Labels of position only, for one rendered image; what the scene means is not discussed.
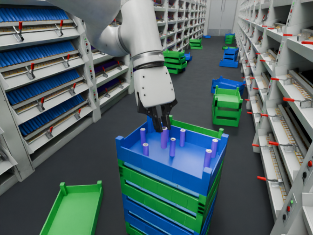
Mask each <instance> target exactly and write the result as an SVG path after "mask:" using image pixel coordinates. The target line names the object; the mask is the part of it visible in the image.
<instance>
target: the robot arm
mask: <svg viewBox="0 0 313 235"><path fill-rule="evenodd" d="M46 1H47V2H49V3H51V4H53V5H55V6H57V7H59V8H61V9H63V10H65V11H67V12H68V13H70V14H72V15H74V16H76V17H78V18H80V19H81V20H83V21H84V30H85V34H86V37H87V39H88V41H89V43H90V44H91V45H92V46H93V47H94V48H95V49H97V50H99V51H101V52H103V53H106V54H108V55H110V56H114V57H121V56H125V55H129V54H131V58H132V62H133V66H134V69H137V70H136V71H135V72H133V77H134V89H135V96H136V103H137V106H138V108H137V112H138V113H142V114H146V115H147V116H149V117H150V118H151V119H152V122H153V126H154V129H155V130H156V132H163V129H162V124H163V127H167V128H168V129H167V130H171V127H170V126H171V124H170V117H169V115H170V111H171V109H172V107H174V106H175V105H176V104H177V100H176V98H175V92H174V88H173V84H172V81H171V78H170V75H169V72H168V70H167V68H166V66H164V64H162V63H163V62H164V61H165V60H164V55H163V50H162V45H161V40H160V36H159V31H158V26H157V21H156V16H155V11H154V6H153V3H152V1H151V0H129V1H127V2H126V3H124V4H123V6H122V8H121V0H46ZM120 8H121V12H122V18H123V22H122V25H120V26H118V27H115V28H113V27H110V26H109V24H110V23H111V22H112V21H113V20H114V19H115V17H116V16H117V14H118V13H119V10H120ZM158 105H160V106H161V111H162V116H161V119H160V118H159V117H158V115H157V110H156V106H158ZM144 108H148V110H147V109H144ZM161 120H162V124H161Z"/></svg>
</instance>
